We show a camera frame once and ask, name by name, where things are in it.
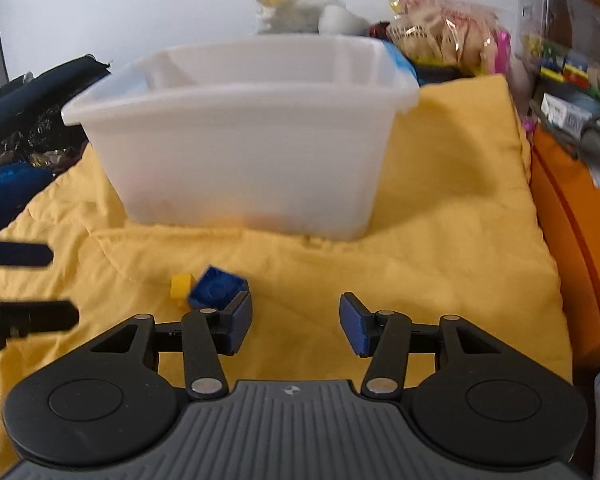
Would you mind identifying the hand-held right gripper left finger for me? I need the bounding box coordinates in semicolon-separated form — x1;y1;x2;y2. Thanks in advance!
87;292;253;401

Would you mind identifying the clear plastic organizer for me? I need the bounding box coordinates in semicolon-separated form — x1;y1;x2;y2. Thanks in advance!
517;0;600;112

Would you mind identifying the yellow quilted blanket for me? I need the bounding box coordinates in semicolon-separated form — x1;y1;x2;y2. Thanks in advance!
0;75;576;480

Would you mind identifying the black mesh playpen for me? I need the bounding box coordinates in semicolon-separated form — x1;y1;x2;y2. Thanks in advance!
0;55;112;241

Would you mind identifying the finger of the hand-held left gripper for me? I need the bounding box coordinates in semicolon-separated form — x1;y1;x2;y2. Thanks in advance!
0;300;80;357
0;230;54;269

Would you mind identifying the blue cloth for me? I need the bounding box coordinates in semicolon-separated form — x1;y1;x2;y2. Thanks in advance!
0;165;57;227

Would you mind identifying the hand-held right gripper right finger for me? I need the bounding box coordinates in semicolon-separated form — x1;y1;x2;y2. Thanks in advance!
339;291;506;402

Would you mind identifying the clear snack bag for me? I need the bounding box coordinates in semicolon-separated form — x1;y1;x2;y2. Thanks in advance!
387;0;512;79

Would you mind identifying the orange box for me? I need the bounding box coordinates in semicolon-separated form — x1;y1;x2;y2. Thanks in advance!
530;127;600;376

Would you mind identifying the dark blue square block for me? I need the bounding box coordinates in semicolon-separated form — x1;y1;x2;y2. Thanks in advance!
186;265;251;313

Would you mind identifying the small yellow block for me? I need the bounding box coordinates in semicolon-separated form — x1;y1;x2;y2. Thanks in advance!
170;273;196;301

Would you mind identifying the white translucent plastic bin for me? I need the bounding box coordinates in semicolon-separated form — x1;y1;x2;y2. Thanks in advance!
61;35;421;242

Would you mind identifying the small white box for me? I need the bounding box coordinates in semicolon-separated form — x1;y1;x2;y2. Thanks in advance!
540;92;594;132

